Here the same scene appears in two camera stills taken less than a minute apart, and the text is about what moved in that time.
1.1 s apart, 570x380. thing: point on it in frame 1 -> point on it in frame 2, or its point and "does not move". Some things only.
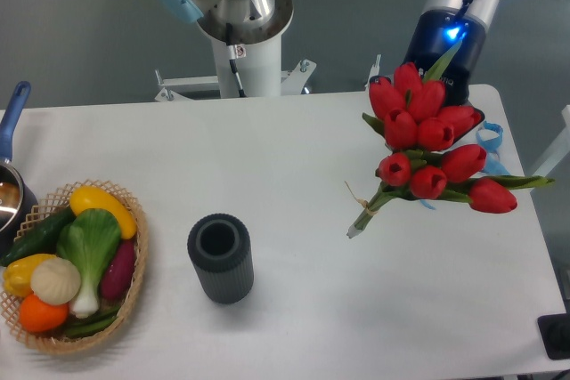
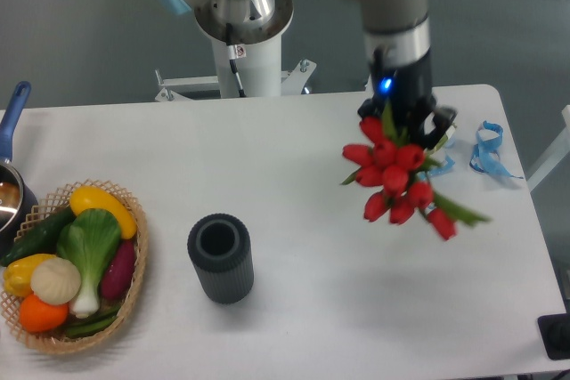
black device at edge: (555, 331) does not move
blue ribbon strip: (427, 205) -> (423, 175)
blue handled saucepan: (16, 202) does not move
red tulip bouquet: (419, 133) -> (400, 170)
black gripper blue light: (435, 35) -> (403, 87)
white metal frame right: (562, 149) does not move
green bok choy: (89, 239) does not move
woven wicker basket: (51, 342) does not move
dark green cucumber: (41, 239) does not move
